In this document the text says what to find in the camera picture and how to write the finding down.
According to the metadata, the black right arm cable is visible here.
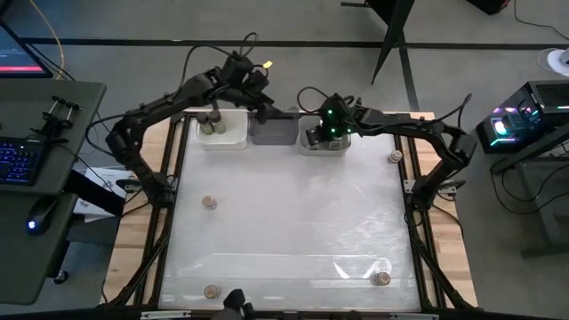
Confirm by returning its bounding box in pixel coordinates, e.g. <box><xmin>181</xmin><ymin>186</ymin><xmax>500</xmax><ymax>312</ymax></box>
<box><xmin>295</xmin><ymin>85</ymin><xmax>331</xmax><ymax>115</ymax></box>

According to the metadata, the blue backlit keyboard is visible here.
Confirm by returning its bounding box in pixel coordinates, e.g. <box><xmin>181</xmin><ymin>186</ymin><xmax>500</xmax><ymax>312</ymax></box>
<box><xmin>0</xmin><ymin>137</ymin><xmax>45</xmax><ymax>187</ymax></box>

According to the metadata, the black floor cable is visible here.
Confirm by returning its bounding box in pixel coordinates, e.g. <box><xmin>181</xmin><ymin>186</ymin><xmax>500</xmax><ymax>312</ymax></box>
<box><xmin>513</xmin><ymin>0</ymin><xmax>569</xmax><ymax>41</ymax></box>

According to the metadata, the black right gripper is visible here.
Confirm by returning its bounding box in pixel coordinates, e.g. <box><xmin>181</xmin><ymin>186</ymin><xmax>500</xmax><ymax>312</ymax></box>
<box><xmin>305</xmin><ymin>93</ymin><xmax>353</xmax><ymax>148</ymax></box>

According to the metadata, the black aluminium table frame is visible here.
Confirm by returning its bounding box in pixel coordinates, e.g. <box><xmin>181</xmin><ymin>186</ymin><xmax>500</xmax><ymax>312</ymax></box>
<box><xmin>100</xmin><ymin>109</ymin><xmax>479</xmax><ymax>320</ymax></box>

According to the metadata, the computer case with coloured lights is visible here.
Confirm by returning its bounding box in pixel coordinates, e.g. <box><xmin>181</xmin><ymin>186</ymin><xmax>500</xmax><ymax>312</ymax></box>
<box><xmin>475</xmin><ymin>79</ymin><xmax>569</xmax><ymax>155</ymax></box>

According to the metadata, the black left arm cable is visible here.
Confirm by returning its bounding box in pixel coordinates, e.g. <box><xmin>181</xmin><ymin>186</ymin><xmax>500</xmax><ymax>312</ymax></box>
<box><xmin>180</xmin><ymin>30</ymin><xmax>260</xmax><ymax>90</ymax></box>

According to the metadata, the black computer mouse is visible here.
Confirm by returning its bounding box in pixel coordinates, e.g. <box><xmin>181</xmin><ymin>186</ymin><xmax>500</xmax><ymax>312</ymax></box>
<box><xmin>25</xmin><ymin>195</ymin><xmax>59</xmax><ymax>236</ymax></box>

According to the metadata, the computer monitor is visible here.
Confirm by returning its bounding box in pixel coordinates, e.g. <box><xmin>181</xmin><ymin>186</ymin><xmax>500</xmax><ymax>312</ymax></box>
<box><xmin>0</xmin><ymin>21</ymin><xmax>53</xmax><ymax>79</ymax></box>

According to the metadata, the white plastic bin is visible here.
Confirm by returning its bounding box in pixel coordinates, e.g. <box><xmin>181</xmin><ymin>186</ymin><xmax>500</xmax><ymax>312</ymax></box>
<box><xmin>194</xmin><ymin>108</ymin><xmax>249</xmax><ymax>151</ymax></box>

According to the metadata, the yellow cable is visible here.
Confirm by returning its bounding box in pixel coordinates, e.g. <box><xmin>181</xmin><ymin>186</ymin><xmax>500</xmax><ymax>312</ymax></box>
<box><xmin>28</xmin><ymin>0</ymin><xmax>66</xmax><ymax>81</ymax></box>

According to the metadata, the black floor box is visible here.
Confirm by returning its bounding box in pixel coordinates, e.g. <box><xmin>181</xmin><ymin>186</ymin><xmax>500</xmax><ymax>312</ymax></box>
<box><xmin>466</xmin><ymin>0</ymin><xmax>512</xmax><ymax>17</ymax></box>

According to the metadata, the pale grey plastic bin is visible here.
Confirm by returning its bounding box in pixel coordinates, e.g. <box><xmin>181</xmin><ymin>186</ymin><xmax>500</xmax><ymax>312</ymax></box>
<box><xmin>298</xmin><ymin>115</ymin><xmax>352</xmax><ymax>157</ymax></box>

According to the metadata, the grey translucent plastic bin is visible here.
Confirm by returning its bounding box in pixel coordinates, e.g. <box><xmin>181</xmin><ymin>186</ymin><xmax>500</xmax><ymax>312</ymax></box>
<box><xmin>247</xmin><ymin>110</ymin><xmax>300</xmax><ymax>147</ymax></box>

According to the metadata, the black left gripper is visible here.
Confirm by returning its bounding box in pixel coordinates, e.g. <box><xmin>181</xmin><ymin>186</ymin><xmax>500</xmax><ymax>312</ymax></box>
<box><xmin>239</xmin><ymin>68</ymin><xmax>286</xmax><ymax>125</ymax></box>

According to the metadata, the person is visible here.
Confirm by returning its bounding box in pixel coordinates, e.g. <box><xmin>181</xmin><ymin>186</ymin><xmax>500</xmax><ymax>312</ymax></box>
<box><xmin>221</xmin><ymin>288</ymin><xmax>255</xmax><ymax>320</ymax></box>

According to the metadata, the black clamp stand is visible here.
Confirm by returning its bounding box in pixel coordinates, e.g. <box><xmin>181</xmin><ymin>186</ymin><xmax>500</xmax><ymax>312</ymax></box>
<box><xmin>30</xmin><ymin>95</ymin><xmax>84</xmax><ymax>139</ymax></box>

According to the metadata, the dark metal side stand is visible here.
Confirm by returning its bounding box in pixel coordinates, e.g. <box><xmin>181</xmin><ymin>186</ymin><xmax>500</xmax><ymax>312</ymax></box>
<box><xmin>488</xmin><ymin>128</ymin><xmax>569</xmax><ymax>259</ymax></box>

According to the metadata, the black-lid green spice jar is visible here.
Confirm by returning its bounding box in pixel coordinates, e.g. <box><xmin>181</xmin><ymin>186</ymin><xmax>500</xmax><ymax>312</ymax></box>
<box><xmin>196</xmin><ymin>111</ymin><xmax>213</xmax><ymax>136</ymax></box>

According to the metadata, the grey desk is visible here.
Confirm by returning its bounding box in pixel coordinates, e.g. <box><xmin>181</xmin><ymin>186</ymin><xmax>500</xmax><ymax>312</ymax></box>
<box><xmin>0</xmin><ymin>79</ymin><xmax>108</xmax><ymax>306</ymax></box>

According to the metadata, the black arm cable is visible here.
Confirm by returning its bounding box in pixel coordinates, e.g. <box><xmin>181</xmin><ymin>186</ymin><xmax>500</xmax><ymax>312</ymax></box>
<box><xmin>180</xmin><ymin>30</ymin><xmax>260</xmax><ymax>90</ymax></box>
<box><xmin>295</xmin><ymin>85</ymin><xmax>331</xmax><ymax>115</ymax></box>

